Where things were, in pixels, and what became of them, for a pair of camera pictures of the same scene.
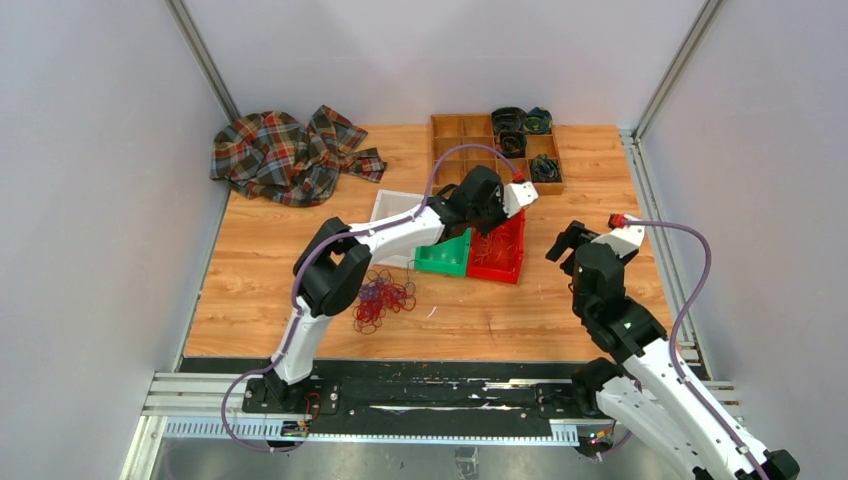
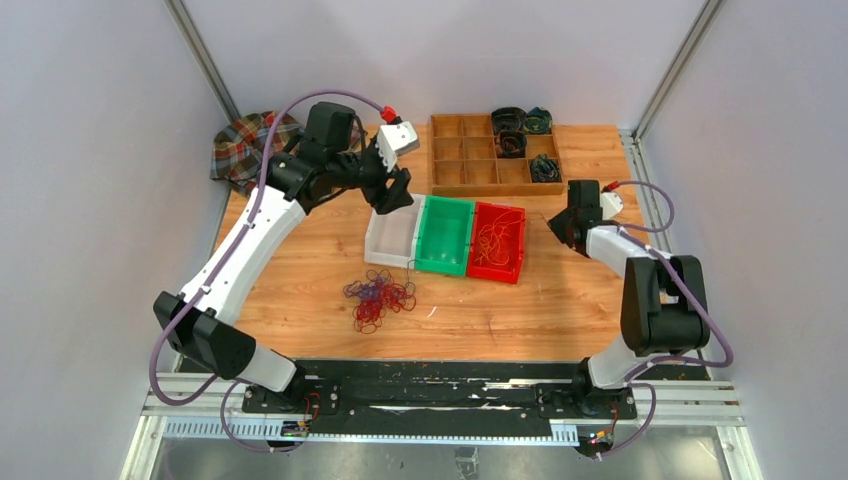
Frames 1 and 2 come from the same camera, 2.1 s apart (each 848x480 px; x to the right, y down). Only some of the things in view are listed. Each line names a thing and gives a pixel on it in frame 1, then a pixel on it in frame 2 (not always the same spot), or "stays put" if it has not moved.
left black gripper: [498, 200] → [385, 198]
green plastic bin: [450, 257] stays put
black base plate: [409, 391] stays put
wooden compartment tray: [461, 141] stays put
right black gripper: [575, 234] → [556, 224]
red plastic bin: [498, 254] stays put
